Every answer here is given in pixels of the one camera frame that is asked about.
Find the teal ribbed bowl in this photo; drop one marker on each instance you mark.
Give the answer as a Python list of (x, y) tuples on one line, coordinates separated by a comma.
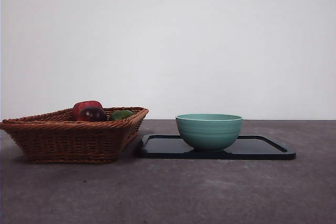
[(210, 134)]

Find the brown wicker basket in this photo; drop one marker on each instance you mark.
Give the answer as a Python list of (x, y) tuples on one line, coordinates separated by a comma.
[(65, 142)]

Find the dark rectangular tray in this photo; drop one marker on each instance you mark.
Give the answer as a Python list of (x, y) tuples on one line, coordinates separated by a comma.
[(162, 150)]

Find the red apple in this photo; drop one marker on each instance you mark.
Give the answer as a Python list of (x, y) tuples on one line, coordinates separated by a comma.
[(84, 105)]

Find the green avocado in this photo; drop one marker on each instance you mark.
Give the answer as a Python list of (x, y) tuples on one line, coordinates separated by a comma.
[(121, 115)]

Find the dark purple plum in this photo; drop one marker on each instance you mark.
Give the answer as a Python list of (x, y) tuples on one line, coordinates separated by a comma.
[(92, 113)]

